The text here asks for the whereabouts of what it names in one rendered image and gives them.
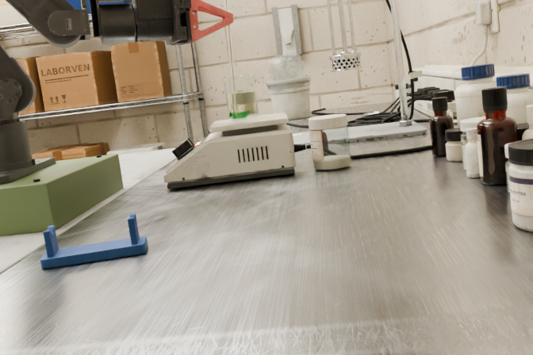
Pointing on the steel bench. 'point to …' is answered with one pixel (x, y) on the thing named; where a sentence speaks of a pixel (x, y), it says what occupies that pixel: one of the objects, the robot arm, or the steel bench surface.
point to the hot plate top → (249, 123)
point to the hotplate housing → (237, 157)
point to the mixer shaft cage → (352, 61)
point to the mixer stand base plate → (372, 132)
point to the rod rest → (79, 254)
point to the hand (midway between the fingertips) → (227, 18)
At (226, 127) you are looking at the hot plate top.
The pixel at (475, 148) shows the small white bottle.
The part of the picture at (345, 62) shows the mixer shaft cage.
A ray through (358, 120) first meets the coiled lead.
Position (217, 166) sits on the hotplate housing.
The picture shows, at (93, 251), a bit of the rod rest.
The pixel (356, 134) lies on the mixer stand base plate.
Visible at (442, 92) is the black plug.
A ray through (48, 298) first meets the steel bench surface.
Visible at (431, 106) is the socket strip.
